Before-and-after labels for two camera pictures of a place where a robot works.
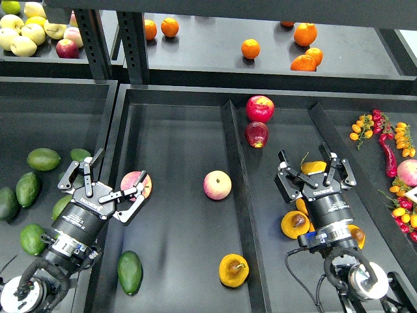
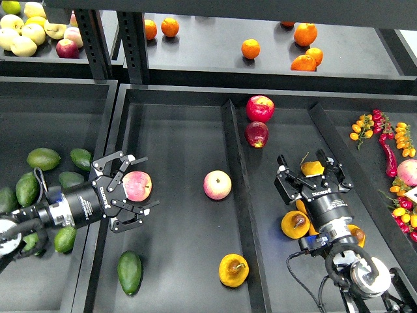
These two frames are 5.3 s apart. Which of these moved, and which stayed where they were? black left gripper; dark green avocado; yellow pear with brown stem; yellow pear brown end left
Moved: black left gripper
Stayed: dark green avocado; yellow pear with brown stem; yellow pear brown end left
